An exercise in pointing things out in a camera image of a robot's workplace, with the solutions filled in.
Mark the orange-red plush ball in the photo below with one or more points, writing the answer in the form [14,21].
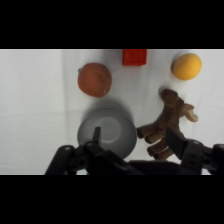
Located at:
[94,80]

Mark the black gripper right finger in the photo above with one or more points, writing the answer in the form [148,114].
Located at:
[180,145]

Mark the red block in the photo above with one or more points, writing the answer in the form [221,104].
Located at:
[134,57]

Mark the grey bowl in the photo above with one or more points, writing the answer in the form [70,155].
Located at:
[110,131]

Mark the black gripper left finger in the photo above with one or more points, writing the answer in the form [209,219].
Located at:
[95,148]

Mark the yellow plush ball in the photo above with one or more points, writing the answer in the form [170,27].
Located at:
[186,66]

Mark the brown plush deer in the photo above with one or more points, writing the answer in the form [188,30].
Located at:
[168,120]

